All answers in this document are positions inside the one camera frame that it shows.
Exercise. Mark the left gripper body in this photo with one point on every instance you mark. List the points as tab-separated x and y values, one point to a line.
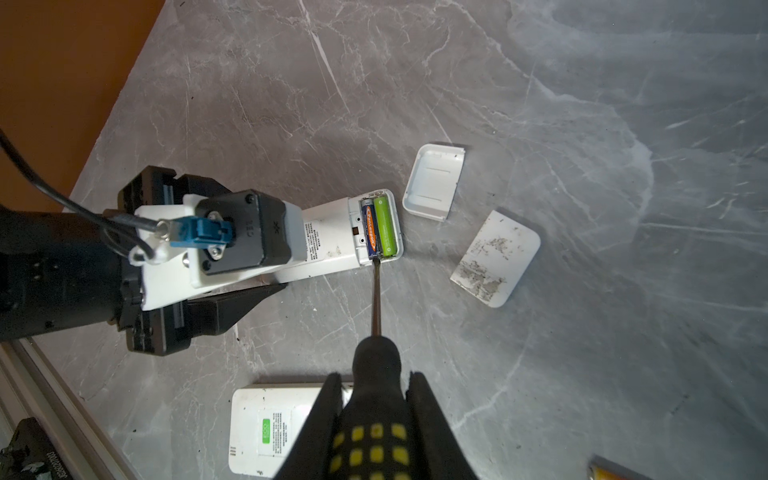
169	329

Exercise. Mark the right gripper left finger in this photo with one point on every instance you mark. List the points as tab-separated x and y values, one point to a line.
310	455

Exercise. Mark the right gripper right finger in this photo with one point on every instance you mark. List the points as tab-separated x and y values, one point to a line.
438	453

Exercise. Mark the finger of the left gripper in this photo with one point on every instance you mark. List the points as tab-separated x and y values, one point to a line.
215	315

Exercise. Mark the white TCL remote control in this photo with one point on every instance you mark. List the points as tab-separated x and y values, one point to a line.
265	421

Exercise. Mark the black yellow screwdriver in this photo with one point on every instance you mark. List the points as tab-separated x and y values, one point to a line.
373	437

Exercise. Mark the blue orange AAA battery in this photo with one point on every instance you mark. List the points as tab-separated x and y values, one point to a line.
371	228

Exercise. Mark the white battery cover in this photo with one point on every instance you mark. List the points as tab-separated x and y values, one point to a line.
496	260
433	181

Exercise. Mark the red orange AAA battery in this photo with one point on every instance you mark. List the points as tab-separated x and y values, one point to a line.
600	468

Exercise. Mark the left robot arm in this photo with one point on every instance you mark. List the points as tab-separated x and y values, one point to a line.
60	271

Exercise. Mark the green AAA battery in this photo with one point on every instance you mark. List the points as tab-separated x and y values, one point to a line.
386	230

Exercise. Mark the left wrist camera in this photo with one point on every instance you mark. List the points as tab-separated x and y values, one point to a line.
218	241

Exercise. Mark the aluminium rail frame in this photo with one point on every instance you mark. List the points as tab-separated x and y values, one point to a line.
32	388

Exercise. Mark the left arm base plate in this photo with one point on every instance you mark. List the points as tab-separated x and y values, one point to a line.
30	455

